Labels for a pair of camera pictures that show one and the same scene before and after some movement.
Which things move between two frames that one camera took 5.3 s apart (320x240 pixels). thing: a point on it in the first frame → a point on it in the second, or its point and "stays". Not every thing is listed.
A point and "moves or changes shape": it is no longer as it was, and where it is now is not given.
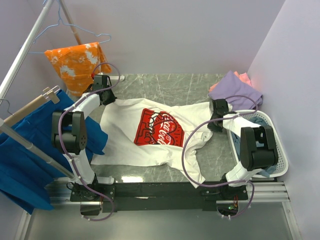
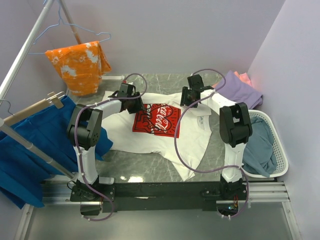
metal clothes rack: x=5 y=129 stays
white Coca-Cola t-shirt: x=143 y=132 moves or changes shape
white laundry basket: x=283 y=163 stays
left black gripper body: x=111 y=97 → x=135 y=105
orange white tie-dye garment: x=76 y=64 stays
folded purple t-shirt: x=239 y=95 stays
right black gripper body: x=215 y=127 → x=186 y=97
